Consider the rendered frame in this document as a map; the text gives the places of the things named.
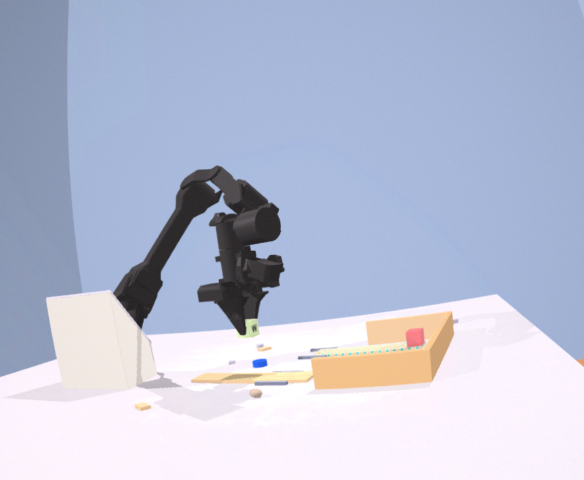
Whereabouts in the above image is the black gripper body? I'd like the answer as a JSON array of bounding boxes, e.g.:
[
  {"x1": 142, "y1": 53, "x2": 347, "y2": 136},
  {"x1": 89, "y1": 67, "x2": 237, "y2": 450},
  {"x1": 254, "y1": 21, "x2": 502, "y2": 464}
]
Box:
[{"x1": 197, "y1": 246, "x2": 280, "y2": 302}]

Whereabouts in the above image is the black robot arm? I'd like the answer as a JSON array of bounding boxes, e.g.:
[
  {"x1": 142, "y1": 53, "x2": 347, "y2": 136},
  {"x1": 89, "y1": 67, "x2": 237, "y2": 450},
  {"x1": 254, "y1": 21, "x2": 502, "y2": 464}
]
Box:
[{"x1": 113, "y1": 165, "x2": 285, "y2": 329}]

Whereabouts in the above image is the pale green letter cube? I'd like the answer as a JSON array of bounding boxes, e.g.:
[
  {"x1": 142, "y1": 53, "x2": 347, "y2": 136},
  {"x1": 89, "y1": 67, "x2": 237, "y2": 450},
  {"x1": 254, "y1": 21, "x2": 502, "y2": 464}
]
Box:
[{"x1": 236, "y1": 319, "x2": 260, "y2": 338}]

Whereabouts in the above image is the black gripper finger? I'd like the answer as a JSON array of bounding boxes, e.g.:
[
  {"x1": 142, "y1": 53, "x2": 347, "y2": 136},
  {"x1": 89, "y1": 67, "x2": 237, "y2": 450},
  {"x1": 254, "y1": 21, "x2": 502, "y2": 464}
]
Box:
[
  {"x1": 214, "y1": 297, "x2": 249, "y2": 336},
  {"x1": 243, "y1": 291, "x2": 269, "y2": 320}
]

